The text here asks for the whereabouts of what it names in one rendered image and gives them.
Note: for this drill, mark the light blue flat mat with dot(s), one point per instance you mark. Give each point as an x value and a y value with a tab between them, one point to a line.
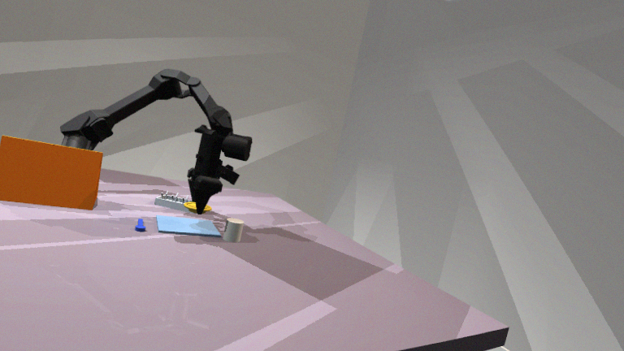
192	227

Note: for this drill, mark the yellow plate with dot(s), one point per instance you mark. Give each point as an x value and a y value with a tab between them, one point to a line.
192	207

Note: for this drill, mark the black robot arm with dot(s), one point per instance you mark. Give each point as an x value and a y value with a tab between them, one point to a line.
87	129

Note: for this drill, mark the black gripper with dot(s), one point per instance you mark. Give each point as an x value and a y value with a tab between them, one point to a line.
203	183

